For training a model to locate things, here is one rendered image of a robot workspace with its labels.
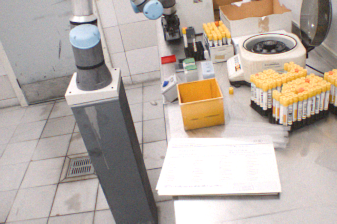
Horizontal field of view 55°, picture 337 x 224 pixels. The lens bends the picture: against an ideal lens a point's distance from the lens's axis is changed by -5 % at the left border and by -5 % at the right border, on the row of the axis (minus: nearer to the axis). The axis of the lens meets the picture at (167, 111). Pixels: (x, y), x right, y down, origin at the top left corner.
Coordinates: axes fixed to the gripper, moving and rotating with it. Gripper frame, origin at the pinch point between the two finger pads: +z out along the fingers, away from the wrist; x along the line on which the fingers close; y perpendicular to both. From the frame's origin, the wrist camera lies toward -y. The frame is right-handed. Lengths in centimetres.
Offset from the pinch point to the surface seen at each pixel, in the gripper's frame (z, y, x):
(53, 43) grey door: 94, -97, -106
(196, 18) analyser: -0.7, -7.0, 13.8
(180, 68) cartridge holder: -14.3, 31.5, 0.6
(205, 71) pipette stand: -34, 48, 8
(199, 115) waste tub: -38, 66, 3
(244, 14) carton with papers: -3.3, -2.3, 37.3
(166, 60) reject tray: -6.3, 20.0, -4.8
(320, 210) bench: -54, 103, 25
